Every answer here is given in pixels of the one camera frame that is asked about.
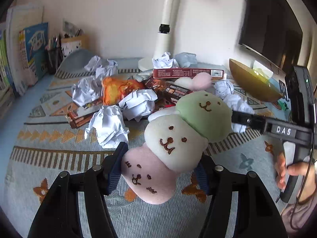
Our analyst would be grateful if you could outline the brown orange flat box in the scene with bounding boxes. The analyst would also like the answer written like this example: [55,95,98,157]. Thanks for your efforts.
[66,99,106,129]

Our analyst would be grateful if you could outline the black wall television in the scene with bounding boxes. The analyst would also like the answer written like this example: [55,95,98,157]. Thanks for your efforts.
[238,0,304,73]

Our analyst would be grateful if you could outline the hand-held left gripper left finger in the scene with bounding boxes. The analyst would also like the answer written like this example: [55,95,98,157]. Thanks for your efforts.
[27,141,129,238]

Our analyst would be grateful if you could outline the orange snack bag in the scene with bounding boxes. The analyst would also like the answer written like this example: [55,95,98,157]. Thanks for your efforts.
[101,77,145,106]

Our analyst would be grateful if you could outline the long red cardboard box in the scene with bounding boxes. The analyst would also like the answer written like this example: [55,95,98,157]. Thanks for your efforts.
[153,68,226,80]

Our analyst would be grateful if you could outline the pink white plush toy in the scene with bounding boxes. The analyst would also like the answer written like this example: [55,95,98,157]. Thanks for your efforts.
[173,72,213,92]

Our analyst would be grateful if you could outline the row of white books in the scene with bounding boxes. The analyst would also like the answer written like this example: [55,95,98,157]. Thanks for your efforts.
[0,4,45,109]

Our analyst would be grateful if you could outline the pile of crumpled paper balls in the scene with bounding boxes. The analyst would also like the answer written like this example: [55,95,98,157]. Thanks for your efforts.
[72,52,255,149]

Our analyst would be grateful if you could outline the blue cover book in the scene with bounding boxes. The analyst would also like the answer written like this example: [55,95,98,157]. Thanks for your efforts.
[18,22,50,85]

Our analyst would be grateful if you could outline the black mesh pen holder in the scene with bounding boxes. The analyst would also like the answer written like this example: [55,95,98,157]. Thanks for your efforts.
[46,47,63,75]

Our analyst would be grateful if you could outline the pale green plastic wrapper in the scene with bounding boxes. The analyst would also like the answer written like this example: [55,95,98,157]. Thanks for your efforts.
[253,61,273,80]

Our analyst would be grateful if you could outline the crumpled pale blue paper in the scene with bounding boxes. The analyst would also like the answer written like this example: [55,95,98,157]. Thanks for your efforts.
[173,52,199,68]

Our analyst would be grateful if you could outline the person's right hand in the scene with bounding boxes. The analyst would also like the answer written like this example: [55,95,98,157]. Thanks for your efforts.
[274,151,317,190]

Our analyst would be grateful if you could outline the assorted stationery items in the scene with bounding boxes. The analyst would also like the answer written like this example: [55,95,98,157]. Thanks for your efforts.
[62,18,83,39]

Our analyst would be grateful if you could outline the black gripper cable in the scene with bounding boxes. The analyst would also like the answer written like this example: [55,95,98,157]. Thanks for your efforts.
[290,119,317,231]

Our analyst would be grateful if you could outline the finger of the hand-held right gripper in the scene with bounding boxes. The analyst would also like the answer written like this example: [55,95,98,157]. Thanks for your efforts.
[231,111,266,130]

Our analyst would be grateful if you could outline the cardboard stationery box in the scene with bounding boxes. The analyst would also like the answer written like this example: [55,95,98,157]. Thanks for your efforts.
[61,35,90,60]

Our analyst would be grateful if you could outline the three-colour dango plush toy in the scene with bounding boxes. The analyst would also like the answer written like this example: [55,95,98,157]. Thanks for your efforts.
[120,90,233,205]

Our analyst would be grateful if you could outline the grey striped object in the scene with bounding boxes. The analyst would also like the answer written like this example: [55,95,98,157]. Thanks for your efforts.
[278,79,291,103]

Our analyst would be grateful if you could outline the golden woven basket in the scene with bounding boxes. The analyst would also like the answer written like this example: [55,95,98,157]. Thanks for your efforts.
[229,58,285,102]

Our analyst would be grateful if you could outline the bundle of pens and pencils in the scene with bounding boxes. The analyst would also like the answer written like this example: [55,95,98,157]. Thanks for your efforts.
[46,33,62,51]

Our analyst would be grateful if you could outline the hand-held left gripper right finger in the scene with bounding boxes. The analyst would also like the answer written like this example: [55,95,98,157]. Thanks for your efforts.
[194,155,289,238]

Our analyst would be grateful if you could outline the person's right forearm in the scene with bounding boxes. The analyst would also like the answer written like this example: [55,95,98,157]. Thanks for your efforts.
[281,176,317,237]

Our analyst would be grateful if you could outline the white desk lamp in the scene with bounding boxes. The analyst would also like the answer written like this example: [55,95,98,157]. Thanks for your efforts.
[137,0,192,71]

